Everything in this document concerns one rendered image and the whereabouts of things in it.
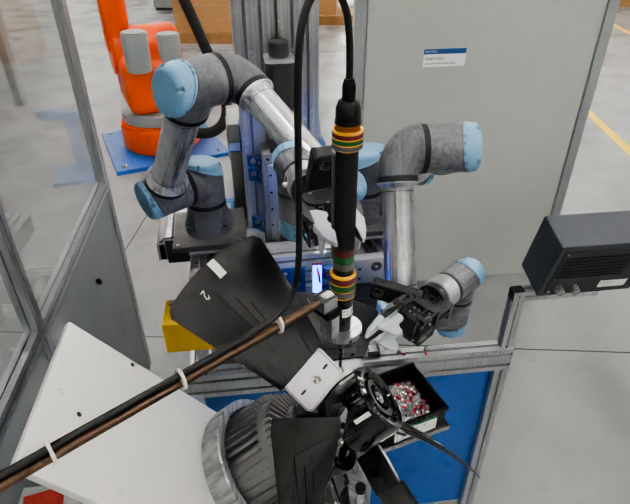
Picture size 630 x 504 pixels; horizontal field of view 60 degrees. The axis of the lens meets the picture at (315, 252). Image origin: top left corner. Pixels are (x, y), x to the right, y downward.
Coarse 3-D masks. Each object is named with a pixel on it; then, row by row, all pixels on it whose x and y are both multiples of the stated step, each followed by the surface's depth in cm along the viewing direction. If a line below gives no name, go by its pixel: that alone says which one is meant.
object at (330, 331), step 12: (312, 300) 87; (324, 300) 86; (336, 300) 87; (324, 312) 86; (336, 312) 87; (324, 324) 90; (336, 324) 89; (360, 324) 94; (324, 336) 92; (336, 336) 91; (348, 336) 91; (360, 336) 92
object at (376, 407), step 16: (368, 368) 93; (336, 384) 91; (352, 384) 88; (368, 384) 90; (384, 384) 95; (336, 400) 88; (352, 400) 86; (368, 400) 85; (384, 400) 92; (304, 416) 89; (320, 416) 90; (336, 416) 87; (352, 416) 86; (384, 416) 88; (400, 416) 92; (352, 432) 86; (368, 432) 86; (384, 432) 86; (352, 448) 88; (368, 448) 89; (336, 464) 88; (352, 464) 92
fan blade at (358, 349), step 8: (304, 296) 119; (304, 304) 117; (360, 304) 122; (312, 312) 115; (352, 312) 117; (360, 312) 118; (368, 312) 119; (376, 312) 121; (312, 320) 112; (360, 320) 114; (368, 320) 115; (320, 336) 108; (328, 344) 106; (336, 344) 106; (352, 344) 105; (360, 344) 106; (368, 344) 106; (328, 352) 104; (336, 352) 104; (344, 352) 103; (352, 352) 103; (360, 352) 103; (336, 360) 102
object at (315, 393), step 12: (312, 360) 90; (324, 360) 91; (300, 372) 89; (312, 372) 90; (324, 372) 91; (336, 372) 91; (288, 384) 88; (300, 384) 89; (312, 384) 89; (324, 384) 90; (300, 396) 88; (312, 396) 89; (324, 396) 90; (312, 408) 88
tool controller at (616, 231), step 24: (552, 216) 134; (576, 216) 134; (600, 216) 134; (624, 216) 134; (552, 240) 131; (576, 240) 129; (600, 240) 129; (624, 240) 129; (528, 264) 144; (552, 264) 132; (576, 264) 132; (600, 264) 133; (624, 264) 134; (552, 288) 139; (576, 288) 137; (600, 288) 141; (624, 288) 143
